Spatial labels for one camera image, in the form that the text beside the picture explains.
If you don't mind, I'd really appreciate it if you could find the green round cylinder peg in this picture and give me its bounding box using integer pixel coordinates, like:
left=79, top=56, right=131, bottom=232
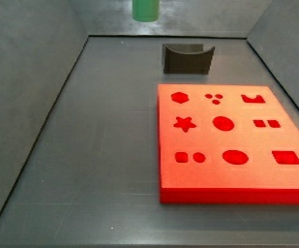
left=132, top=0, right=159, bottom=22

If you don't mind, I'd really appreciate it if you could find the red shape-sorting board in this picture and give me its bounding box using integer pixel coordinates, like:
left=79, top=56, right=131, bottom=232
left=156, top=84, right=299, bottom=204

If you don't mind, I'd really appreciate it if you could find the dark grey curved block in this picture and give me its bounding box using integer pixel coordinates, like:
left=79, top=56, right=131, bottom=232
left=161, top=44, right=215, bottom=75

